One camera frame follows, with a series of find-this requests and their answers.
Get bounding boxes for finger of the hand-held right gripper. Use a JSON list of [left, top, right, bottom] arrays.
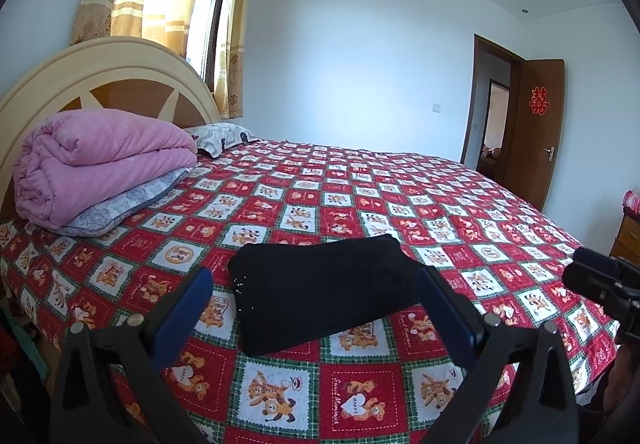
[[614, 255, 640, 283], [561, 247, 640, 342]]

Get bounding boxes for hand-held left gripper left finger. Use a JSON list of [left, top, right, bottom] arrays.
[[50, 267, 216, 444]]

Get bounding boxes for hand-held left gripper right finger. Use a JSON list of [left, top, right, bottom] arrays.
[[417, 265, 581, 444]]

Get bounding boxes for black pants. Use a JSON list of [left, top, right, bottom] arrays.
[[227, 234, 426, 356]]

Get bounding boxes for wooden cabinet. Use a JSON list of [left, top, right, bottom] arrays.
[[609, 213, 640, 265]]

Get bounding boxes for brown wooden door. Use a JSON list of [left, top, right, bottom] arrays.
[[510, 58, 566, 212]]

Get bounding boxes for grey patterned pillow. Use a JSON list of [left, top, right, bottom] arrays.
[[52, 167, 193, 237]]

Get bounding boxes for red bear printed bedspread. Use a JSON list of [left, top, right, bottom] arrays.
[[0, 138, 621, 444]]

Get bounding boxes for pink folded quilt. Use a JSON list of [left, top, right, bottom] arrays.
[[12, 108, 199, 229]]

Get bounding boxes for red paper door decoration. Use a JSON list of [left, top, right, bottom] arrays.
[[530, 85, 549, 115]]

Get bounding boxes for white patterned pillow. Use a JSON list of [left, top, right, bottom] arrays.
[[182, 123, 261, 159]]

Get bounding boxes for cream wooden headboard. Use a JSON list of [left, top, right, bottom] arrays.
[[0, 36, 222, 220]]

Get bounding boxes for window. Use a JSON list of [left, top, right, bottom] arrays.
[[185, 0, 238, 92]]

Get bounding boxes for brown door frame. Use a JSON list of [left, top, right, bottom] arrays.
[[460, 33, 526, 172]]

